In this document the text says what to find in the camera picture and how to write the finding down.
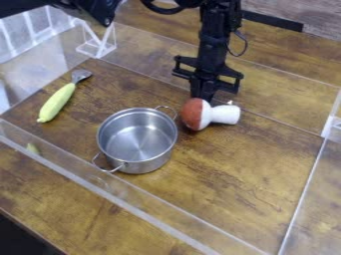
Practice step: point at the yellow-green handled peeler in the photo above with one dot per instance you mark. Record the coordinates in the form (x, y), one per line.
(58, 100)

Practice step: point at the clear acrylic right panel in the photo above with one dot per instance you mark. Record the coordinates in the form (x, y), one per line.
(314, 229)

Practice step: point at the clear acrylic triangle bracket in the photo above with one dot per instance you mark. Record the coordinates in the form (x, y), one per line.
(96, 46)

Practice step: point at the silver metal pot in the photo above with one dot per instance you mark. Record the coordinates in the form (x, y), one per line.
(135, 140)

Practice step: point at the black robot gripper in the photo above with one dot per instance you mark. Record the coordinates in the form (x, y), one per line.
(206, 71)

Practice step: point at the clear acrylic front barrier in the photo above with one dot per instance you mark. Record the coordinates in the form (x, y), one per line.
(169, 218)

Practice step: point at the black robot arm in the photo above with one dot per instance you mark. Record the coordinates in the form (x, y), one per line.
(220, 15)

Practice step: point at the black bar on table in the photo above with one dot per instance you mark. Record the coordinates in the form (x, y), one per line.
(273, 21)

